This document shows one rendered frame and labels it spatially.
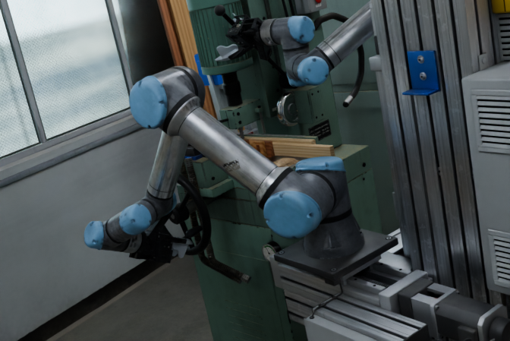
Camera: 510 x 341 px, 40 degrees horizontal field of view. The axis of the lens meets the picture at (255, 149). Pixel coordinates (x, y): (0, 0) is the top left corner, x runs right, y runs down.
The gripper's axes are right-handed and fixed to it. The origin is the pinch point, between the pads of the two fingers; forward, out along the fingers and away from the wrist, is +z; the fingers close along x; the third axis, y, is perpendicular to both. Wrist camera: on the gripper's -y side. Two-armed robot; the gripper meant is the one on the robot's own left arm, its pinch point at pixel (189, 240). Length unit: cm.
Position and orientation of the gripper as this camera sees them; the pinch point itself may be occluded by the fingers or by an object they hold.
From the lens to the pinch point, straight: 218.5
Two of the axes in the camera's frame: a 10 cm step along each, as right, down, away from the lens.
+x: 7.1, 0.4, -7.0
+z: 6.9, 2.0, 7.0
